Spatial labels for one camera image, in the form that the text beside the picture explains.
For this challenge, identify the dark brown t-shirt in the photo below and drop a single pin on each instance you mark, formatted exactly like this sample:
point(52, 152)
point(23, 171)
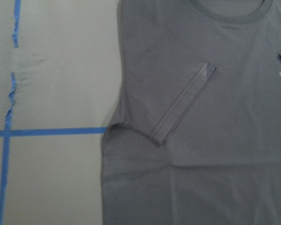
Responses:
point(195, 138)

